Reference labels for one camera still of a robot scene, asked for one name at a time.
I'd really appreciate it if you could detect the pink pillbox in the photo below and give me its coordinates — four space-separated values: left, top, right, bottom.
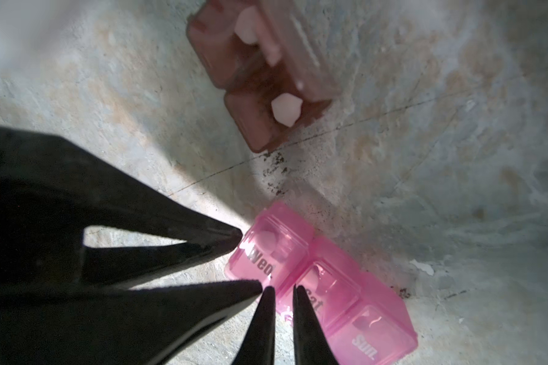
225 202 419 364

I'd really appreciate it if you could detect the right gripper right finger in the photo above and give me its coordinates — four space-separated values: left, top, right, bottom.
293 286 339 365

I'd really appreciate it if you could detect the dark red pillbox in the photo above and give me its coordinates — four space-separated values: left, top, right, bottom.
187 1 339 153

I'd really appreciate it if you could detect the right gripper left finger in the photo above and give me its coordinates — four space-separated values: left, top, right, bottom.
232 286 276 365

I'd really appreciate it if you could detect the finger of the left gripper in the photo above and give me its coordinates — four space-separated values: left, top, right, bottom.
0 281 263 364
0 127 242 283

